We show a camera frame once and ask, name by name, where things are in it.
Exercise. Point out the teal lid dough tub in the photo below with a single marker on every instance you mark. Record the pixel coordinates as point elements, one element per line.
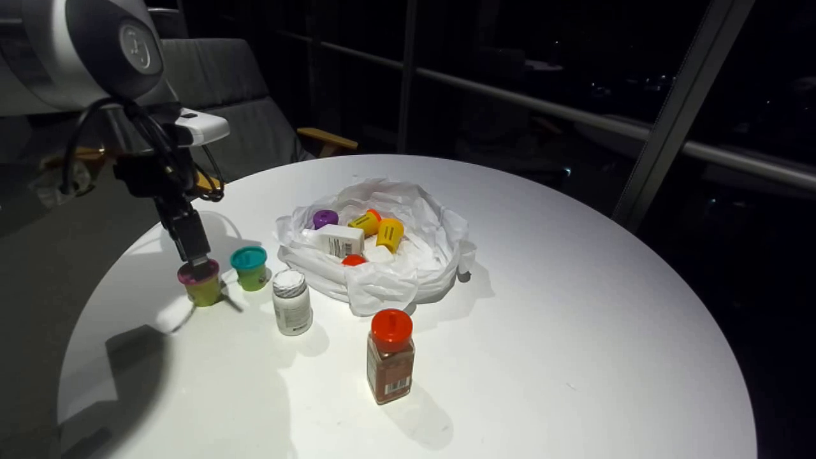
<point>252,266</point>

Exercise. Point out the slanted metal frame post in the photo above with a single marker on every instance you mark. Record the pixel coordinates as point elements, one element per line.
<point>679,110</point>

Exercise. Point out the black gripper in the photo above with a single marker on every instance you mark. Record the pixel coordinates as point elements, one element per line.
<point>162,174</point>

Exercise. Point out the orange lid yellow tub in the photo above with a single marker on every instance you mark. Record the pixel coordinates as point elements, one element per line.
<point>368,220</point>

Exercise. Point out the red lid spice jar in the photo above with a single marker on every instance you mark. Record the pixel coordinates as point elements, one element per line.
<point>392,361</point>

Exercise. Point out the long horizontal metal railing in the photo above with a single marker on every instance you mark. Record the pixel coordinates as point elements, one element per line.
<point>596,124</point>

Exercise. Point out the small red cap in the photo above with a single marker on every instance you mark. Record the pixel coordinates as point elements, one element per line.
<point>354,262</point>

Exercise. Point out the yellow dough tub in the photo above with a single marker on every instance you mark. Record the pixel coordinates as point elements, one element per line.
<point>392,236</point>

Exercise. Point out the white plastic bag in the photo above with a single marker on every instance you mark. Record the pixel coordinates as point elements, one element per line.
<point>417,263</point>

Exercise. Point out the magenta lid dough tub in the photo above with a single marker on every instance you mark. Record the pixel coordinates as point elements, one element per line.
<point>203,283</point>

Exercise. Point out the purple lid dough tub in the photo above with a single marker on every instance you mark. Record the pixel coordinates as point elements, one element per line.
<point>326,218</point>

